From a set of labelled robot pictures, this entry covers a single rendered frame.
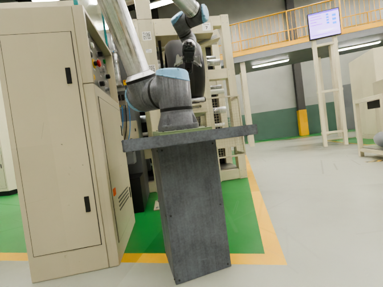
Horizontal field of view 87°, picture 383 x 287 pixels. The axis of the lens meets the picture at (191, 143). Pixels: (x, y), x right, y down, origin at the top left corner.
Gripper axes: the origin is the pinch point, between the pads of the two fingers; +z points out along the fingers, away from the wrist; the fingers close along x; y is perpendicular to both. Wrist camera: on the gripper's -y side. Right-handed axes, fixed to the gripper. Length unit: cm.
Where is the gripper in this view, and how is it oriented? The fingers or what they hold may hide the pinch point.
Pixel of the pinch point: (187, 68)
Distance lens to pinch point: 122.2
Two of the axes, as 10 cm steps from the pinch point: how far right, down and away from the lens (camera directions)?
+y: 0.1, -6.8, -7.4
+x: 10.0, 0.3, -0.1
